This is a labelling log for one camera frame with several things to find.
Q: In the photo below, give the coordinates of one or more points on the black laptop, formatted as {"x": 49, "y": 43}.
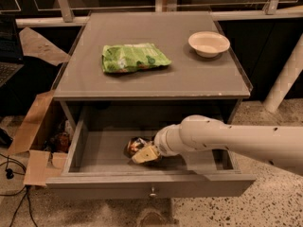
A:
{"x": 11, "y": 52}

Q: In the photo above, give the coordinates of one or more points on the green chip bag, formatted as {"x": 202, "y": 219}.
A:
{"x": 128, "y": 58}

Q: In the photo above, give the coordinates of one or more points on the brown cardboard sheet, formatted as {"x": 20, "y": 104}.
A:
{"x": 37, "y": 46}

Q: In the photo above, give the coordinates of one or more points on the grey open top drawer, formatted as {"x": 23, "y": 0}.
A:
{"x": 98, "y": 168}

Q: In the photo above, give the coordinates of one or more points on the brown cardboard box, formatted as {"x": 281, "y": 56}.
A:
{"x": 37, "y": 127}

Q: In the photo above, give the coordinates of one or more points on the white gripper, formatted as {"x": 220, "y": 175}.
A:
{"x": 162, "y": 143}

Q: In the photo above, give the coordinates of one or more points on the white ceramic bowl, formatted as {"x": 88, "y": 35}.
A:
{"x": 208, "y": 44}

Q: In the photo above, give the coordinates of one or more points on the metal railing frame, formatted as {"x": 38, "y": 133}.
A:
{"x": 39, "y": 13}

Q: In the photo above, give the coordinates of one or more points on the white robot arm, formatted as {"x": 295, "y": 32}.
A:
{"x": 278, "y": 146}

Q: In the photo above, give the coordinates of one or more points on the metal drawer knob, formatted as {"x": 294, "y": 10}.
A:
{"x": 152, "y": 194}

